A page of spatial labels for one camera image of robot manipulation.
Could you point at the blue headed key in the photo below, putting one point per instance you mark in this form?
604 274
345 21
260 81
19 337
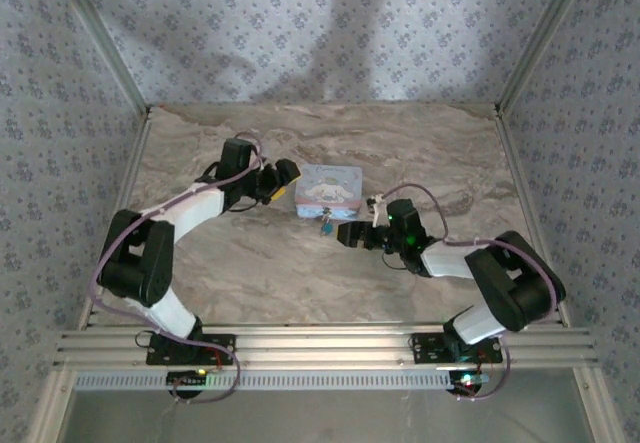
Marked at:
325 231

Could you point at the small silver padlock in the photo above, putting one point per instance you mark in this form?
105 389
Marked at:
327 218

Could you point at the cartoon print tin box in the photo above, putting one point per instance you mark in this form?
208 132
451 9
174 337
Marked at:
330 188

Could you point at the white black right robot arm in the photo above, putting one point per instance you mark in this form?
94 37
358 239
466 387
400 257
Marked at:
445 263

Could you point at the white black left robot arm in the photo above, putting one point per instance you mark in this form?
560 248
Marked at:
195 210

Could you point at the right controller board green light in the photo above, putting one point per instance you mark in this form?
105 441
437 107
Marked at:
467 380

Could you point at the controller board green light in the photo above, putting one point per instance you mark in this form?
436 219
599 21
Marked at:
467 380
187 377

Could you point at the left controller board green light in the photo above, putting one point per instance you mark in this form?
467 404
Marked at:
187 377

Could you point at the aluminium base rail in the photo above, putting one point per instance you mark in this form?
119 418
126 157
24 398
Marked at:
320 345

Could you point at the aluminium table side rail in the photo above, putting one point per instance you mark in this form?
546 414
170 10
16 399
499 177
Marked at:
525 188
127 183

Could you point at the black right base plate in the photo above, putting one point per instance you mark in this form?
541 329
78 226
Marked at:
425 348

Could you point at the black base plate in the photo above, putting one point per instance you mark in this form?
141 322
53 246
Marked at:
425 348
222 345

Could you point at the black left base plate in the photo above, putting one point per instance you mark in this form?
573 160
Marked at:
222 345

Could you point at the aluminium frame post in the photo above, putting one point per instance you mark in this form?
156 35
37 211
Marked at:
105 45
542 38

